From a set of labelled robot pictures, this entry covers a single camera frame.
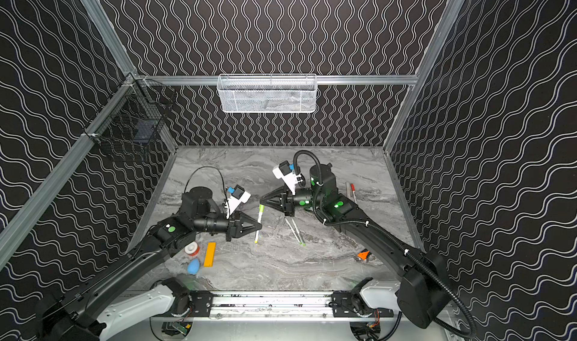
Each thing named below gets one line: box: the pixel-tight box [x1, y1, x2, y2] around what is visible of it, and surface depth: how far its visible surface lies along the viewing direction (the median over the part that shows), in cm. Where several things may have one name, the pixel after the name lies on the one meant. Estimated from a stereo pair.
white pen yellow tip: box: [253, 204, 265, 244], surface depth 67 cm
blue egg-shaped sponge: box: [187, 257, 201, 275], surface depth 82 cm
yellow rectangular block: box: [202, 241, 218, 268], surface depth 86 cm
